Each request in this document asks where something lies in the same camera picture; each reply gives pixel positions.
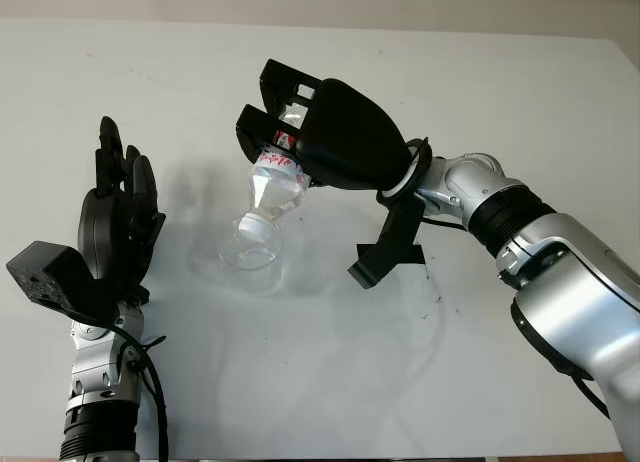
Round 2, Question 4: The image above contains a clear plastic water bottle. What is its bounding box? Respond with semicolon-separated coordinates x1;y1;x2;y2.
238;101;315;241

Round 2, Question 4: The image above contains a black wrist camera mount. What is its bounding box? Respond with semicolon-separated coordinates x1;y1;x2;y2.
347;181;426;289
5;240;120;329

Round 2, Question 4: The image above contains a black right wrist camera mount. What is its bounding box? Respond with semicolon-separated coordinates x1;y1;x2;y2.
347;181;426;289

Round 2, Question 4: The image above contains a black tape strip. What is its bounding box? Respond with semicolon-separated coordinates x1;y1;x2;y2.
355;242;426;266

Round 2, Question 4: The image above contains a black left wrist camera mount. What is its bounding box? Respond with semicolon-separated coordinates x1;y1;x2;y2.
5;240;120;329

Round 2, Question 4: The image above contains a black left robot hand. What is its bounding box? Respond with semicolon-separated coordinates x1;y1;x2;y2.
77;115;167;308

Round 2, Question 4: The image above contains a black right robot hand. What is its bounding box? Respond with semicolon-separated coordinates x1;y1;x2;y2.
234;59;434;203

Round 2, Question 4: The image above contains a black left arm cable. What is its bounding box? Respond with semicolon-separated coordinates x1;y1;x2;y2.
74;321;169;462

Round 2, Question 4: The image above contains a clear plastic cup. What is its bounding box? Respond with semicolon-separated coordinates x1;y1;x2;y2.
218;216;286;297

